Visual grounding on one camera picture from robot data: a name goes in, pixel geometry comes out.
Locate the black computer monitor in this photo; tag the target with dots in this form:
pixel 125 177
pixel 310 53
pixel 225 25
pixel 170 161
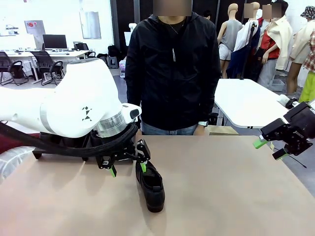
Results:
pixel 54 41

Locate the black backpack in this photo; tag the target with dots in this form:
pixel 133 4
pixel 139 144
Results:
pixel 112 50

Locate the grey plastic basket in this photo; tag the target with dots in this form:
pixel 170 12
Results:
pixel 277 84

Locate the white office desk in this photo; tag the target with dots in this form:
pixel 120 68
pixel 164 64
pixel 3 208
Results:
pixel 69 52

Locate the mannequin in grey tank top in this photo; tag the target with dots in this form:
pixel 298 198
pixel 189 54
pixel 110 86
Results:
pixel 230 32

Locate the person's left forearm black sleeve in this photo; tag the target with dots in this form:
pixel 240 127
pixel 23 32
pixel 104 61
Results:
pixel 209 105

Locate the person in black jacket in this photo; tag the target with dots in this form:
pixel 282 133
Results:
pixel 172 73

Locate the dark red cloth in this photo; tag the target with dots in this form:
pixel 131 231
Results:
pixel 7 145

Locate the pink bottle pack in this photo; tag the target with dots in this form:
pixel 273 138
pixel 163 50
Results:
pixel 122 70

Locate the background person dark hair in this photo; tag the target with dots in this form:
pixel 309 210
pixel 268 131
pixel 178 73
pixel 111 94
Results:
pixel 208 14

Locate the mannequin with bucket hat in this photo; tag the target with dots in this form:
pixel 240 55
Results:
pixel 301 41

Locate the grey cabinet with red sign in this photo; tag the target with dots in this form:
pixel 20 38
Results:
pixel 34 32

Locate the person's left hand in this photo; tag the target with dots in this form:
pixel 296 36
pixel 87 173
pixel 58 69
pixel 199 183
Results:
pixel 201 130

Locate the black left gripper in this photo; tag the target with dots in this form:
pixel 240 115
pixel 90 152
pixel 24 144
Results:
pixel 123 152

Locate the small grey stool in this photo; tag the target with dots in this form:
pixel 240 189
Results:
pixel 112 62

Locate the black office chair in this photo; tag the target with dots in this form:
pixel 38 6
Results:
pixel 40 59
pixel 14 67
pixel 82 46

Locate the white wall panel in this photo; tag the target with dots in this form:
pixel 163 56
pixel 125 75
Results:
pixel 90 24

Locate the black plastic crate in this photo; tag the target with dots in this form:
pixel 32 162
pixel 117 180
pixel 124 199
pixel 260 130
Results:
pixel 215 119

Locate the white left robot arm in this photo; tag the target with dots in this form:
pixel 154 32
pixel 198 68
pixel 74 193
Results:
pixel 73 98

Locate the person's right forearm black sleeve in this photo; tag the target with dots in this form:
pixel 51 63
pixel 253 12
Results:
pixel 134 98

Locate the white torso form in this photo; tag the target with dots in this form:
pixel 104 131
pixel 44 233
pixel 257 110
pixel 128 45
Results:
pixel 129 37

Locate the silver smartwatch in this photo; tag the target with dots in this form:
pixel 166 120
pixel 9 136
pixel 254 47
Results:
pixel 203 123

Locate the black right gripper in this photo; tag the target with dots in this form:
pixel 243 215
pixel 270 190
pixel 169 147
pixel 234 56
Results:
pixel 301 118

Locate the neon yellow garment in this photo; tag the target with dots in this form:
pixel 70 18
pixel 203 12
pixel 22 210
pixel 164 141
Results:
pixel 308 86

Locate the white folding table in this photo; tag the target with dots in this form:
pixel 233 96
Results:
pixel 246 103

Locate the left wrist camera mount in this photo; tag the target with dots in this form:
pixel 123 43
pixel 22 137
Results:
pixel 133 113

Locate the white plastic bag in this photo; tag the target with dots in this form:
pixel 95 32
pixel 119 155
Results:
pixel 9 162

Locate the mannequin in white navy jacket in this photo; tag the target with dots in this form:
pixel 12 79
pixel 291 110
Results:
pixel 242 37

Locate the black tripod pole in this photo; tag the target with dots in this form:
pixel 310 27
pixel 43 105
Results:
pixel 252 29

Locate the mannequin in cream jacket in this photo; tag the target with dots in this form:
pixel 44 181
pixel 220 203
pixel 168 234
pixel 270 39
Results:
pixel 283 37

